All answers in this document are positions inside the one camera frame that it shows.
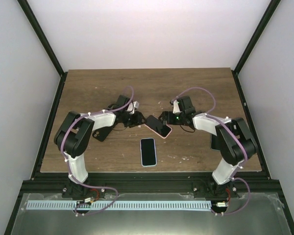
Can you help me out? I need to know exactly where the pink phone case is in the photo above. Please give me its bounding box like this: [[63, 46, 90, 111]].
[[144, 115, 173, 140]]

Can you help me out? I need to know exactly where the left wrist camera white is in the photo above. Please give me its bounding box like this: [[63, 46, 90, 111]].
[[127, 101, 139, 115]]

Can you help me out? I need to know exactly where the teal-edged smartphone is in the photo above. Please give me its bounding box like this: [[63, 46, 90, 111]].
[[210, 135, 220, 151]]

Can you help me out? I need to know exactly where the black phone case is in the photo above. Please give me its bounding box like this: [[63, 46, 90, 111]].
[[92, 125, 115, 142]]

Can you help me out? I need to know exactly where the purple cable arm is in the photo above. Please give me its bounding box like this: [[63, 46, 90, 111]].
[[170, 87, 250, 216], [60, 85, 120, 217]]

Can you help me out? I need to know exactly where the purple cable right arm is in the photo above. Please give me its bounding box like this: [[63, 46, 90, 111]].
[[170, 87, 250, 216]]

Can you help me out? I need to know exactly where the purple-edged smartphone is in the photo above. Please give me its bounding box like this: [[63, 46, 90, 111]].
[[141, 139, 156, 166]]

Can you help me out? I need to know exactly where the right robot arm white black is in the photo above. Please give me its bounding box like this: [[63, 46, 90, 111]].
[[158, 96, 258, 197]]

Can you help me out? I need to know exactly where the metal base plate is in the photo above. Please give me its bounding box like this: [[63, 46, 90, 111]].
[[12, 193, 291, 235]]

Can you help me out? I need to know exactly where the light blue phone case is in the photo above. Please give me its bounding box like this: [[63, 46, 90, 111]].
[[139, 137, 158, 168]]

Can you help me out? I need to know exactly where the light blue slotted cable duct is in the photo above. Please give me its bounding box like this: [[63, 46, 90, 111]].
[[25, 200, 212, 211]]

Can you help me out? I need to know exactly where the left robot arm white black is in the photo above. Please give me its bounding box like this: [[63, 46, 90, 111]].
[[54, 95, 145, 198]]

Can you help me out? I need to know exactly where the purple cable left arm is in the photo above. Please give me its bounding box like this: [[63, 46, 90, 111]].
[[60, 85, 120, 217]]

